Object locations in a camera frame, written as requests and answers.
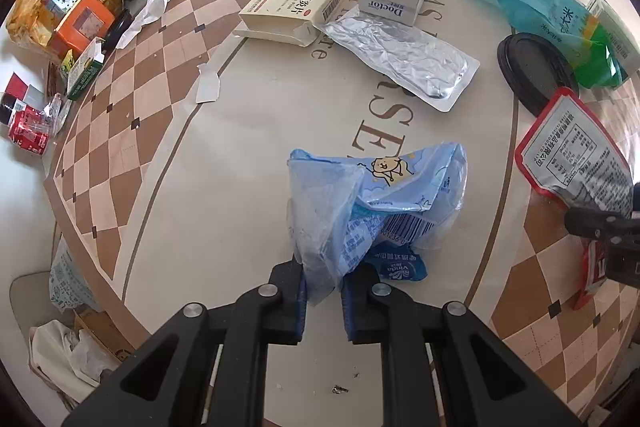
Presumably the white plastic bag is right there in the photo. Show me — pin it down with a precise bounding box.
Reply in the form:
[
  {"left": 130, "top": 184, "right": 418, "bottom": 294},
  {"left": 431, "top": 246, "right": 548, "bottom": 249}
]
[{"left": 28, "top": 319, "right": 121, "bottom": 408}]

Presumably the small green and white box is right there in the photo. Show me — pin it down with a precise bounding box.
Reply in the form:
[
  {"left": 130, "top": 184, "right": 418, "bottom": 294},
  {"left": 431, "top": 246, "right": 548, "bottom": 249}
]
[{"left": 61, "top": 38, "right": 106, "bottom": 102}]

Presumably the yellow plastic bag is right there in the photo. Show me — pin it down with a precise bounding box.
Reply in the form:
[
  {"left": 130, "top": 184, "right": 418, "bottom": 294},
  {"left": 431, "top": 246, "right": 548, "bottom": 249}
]
[{"left": 5, "top": 0, "right": 66, "bottom": 52}]

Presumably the red wrapper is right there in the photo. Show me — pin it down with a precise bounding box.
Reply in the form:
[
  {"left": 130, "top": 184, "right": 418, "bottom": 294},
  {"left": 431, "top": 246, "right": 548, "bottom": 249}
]
[{"left": 574, "top": 239, "right": 608, "bottom": 310}]

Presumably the printed white and blue bag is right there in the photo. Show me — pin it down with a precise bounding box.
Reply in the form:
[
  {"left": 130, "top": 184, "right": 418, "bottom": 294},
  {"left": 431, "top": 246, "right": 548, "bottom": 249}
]
[{"left": 48, "top": 237, "right": 101, "bottom": 313}]

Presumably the orange box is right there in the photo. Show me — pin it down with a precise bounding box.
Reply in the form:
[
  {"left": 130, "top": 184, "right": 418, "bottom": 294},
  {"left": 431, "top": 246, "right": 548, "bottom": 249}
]
[{"left": 50, "top": 0, "right": 115, "bottom": 60}]

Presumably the grey padded chair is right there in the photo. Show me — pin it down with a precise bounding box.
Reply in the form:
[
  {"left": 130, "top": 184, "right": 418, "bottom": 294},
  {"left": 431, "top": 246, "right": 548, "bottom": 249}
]
[{"left": 9, "top": 273, "right": 76, "bottom": 370}]

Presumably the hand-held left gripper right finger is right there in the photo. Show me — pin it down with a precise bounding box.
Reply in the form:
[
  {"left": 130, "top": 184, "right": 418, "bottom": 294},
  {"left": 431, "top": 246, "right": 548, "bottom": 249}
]
[{"left": 340, "top": 267, "right": 583, "bottom": 427}]

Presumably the black round lid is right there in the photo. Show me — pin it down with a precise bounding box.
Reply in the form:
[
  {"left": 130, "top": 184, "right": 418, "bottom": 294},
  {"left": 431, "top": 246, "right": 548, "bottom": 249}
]
[{"left": 496, "top": 33, "right": 581, "bottom": 118}]

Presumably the red black and white box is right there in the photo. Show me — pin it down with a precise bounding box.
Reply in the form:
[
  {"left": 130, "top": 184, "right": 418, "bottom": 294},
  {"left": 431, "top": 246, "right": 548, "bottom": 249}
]
[{"left": 0, "top": 72, "right": 46, "bottom": 125}]

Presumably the crumpled white tissue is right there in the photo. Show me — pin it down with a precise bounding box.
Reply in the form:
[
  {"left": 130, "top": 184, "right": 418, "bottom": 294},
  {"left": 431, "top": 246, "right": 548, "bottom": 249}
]
[{"left": 106, "top": 0, "right": 192, "bottom": 52}]

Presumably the black pouch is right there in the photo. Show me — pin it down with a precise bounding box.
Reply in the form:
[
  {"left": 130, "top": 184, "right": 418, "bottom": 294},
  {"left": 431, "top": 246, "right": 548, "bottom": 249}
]
[{"left": 102, "top": 9, "right": 133, "bottom": 52}]

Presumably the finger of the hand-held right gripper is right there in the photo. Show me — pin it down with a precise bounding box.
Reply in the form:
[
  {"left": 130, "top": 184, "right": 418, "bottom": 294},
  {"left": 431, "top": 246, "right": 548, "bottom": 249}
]
[
  {"left": 564, "top": 206, "right": 640, "bottom": 242},
  {"left": 600, "top": 247, "right": 640, "bottom": 290}
]

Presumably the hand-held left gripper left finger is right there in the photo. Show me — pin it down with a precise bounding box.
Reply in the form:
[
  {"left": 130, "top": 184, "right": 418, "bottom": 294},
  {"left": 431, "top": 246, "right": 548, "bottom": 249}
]
[{"left": 62, "top": 259, "right": 308, "bottom": 427}]

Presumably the red-bordered snack packet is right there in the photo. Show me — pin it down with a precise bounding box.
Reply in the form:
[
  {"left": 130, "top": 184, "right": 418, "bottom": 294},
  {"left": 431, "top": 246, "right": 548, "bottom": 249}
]
[{"left": 514, "top": 87, "right": 636, "bottom": 220}]

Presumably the green and white carton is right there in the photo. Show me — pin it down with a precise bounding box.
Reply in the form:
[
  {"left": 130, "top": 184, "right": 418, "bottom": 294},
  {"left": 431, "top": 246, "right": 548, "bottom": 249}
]
[{"left": 585, "top": 0, "right": 640, "bottom": 75}]

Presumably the tiled pattern table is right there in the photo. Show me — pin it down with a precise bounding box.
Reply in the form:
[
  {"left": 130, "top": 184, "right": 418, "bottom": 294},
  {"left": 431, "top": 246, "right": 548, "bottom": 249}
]
[{"left": 42, "top": 0, "right": 640, "bottom": 427}]

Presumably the blue plastic tissue package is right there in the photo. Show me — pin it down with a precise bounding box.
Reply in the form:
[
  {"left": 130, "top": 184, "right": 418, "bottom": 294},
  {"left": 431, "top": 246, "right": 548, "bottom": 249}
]
[{"left": 286, "top": 142, "right": 468, "bottom": 308}]

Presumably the white paper scrap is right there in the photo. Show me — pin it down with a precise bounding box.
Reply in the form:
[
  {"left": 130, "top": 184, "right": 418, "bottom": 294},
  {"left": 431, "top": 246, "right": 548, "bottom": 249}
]
[{"left": 195, "top": 63, "right": 221, "bottom": 104}]

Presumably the silver foil pouch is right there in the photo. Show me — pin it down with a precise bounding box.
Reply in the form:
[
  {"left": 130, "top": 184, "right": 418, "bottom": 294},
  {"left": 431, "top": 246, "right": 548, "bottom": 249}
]
[{"left": 316, "top": 4, "right": 481, "bottom": 112}]

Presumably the brown cardboard box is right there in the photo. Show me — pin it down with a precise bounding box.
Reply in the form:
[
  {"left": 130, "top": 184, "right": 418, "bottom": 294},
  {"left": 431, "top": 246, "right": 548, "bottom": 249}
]
[{"left": 74, "top": 307, "right": 136, "bottom": 358}]

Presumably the teal and green rice bag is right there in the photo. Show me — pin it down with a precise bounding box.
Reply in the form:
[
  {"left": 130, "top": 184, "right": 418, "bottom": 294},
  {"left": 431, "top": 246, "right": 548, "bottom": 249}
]
[{"left": 463, "top": 0, "right": 626, "bottom": 90}]

